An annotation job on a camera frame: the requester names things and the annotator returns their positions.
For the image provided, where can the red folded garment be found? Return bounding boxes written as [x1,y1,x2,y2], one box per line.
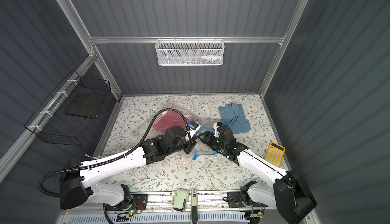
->
[152,110,187,134]

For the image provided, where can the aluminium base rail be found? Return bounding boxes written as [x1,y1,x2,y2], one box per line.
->
[60,188,311,224]

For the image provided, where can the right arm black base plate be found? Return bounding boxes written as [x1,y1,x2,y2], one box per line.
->
[223,191,267,208]

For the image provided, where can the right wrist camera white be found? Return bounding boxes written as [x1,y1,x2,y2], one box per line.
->
[213,121,223,138]

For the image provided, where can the blue tank top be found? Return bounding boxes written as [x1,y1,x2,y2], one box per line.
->
[218,102,251,134]

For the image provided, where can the yellow calculator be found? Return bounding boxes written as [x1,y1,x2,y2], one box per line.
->
[265,142,285,167]

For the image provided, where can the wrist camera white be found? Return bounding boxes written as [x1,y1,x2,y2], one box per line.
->
[188,119,201,137]
[213,121,223,138]

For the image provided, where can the white wire wall basket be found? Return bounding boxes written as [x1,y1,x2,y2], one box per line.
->
[155,40,225,66]

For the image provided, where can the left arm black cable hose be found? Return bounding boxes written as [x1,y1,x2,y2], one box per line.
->
[38,107,192,199]

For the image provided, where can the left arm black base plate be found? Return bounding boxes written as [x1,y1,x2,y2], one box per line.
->
[106,194,148,211]

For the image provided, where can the black handle on rail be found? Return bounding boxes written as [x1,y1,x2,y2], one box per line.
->
[191,188,199,224]

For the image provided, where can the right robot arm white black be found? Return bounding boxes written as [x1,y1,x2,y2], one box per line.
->
[198,124,317,224]

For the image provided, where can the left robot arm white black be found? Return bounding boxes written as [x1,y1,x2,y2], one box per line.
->
[60,122,200,210]

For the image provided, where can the black wire wall basket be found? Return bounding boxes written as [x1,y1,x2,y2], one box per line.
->
[24,72,112,146]

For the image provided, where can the white glue bottle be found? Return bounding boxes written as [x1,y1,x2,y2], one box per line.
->
[200,55,222,63]

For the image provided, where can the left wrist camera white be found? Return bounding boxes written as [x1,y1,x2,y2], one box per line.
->
[188,119,201,137]

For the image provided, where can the clear vacuum bag blue zipper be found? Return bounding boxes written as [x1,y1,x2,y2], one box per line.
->
[131,107,220,165]

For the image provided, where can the pale green box on rail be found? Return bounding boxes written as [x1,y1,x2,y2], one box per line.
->
[171,188,190,212]

